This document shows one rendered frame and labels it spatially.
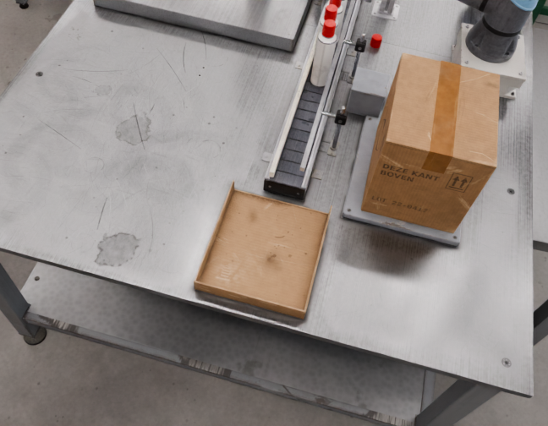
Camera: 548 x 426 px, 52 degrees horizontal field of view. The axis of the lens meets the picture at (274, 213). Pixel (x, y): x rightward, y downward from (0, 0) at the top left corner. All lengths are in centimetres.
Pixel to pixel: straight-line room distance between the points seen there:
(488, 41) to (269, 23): 66
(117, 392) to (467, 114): 147
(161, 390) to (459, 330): 113
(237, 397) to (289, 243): 85
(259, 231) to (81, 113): 62
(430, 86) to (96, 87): 94
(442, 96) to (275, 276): 57
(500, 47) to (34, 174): 135
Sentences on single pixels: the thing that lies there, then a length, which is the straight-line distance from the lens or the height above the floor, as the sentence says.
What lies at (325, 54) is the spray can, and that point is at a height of 100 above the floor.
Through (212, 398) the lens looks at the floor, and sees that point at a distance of 208.
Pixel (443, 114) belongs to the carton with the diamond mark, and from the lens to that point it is 133.
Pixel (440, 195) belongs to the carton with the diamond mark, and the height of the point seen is 98.
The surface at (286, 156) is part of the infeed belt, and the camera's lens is 147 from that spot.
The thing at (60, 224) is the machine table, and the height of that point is 83.
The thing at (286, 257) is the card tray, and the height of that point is 83.
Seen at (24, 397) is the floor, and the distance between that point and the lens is 220.
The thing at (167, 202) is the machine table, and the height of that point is 83.
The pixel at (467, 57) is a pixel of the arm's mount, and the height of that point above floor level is 92.
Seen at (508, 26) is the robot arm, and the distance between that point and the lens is 180.
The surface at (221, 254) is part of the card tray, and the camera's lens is 135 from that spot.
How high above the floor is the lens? 201
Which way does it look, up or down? 56 degrees down
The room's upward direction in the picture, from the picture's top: 8 degrees clockwise
